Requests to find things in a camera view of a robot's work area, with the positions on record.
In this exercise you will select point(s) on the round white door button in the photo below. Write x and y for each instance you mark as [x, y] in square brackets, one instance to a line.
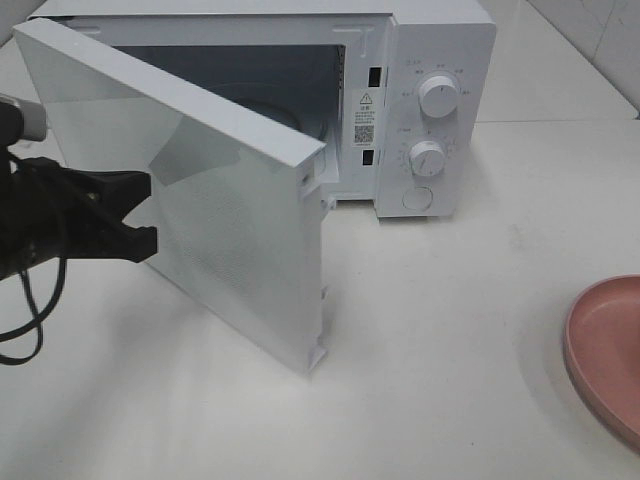
[418, 198]

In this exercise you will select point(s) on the upper white power knob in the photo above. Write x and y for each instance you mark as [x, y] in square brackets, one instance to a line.
[438, 94]

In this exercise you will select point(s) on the pink round plate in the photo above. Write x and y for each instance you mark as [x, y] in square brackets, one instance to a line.
[601, 353]

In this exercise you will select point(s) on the white timer knob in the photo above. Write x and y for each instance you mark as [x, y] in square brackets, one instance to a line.
[427, 158]

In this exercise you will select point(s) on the glass microwave turntable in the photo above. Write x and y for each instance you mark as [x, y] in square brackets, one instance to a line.
[309, 118]

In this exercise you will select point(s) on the white warning label sticker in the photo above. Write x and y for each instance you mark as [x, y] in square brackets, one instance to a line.
[363, 117]

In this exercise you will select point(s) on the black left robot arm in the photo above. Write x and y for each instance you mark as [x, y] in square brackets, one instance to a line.
[50, 211]

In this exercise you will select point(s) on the white microwave door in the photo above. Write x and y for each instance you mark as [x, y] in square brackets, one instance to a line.
[234, 195]

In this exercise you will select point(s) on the white microwave oven body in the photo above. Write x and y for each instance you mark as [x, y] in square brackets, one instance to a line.
[265, 54]

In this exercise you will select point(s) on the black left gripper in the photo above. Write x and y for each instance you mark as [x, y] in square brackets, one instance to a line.
[49, 211]

